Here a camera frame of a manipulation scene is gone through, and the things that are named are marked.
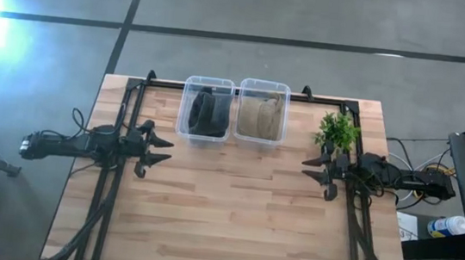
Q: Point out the clear plastic container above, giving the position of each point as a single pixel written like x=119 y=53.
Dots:
x=243 y=85
x=184 y=99

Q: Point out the dark grey cap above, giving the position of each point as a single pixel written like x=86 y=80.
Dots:
x=199 y=113
x=221 y=116

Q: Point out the black metal frame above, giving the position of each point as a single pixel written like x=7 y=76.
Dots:
x=136 y=94

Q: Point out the small green plant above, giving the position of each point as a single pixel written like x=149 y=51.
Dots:
x=338 y=130

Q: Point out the white wipes canister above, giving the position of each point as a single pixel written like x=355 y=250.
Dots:
x=447 y=226

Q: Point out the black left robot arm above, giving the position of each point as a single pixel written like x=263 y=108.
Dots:
x=66 y=145

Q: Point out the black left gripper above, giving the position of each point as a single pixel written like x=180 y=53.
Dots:
x=137 y=146

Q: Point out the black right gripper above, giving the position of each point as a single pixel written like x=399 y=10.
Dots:
x=337 y=164

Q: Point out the beige cap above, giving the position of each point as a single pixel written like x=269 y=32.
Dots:
x=274 y=113
x=253 y=119

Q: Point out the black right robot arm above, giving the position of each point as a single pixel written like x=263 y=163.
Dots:
x=400 y=178

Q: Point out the white paper sheet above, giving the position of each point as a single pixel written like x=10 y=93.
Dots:
x=407 y=230

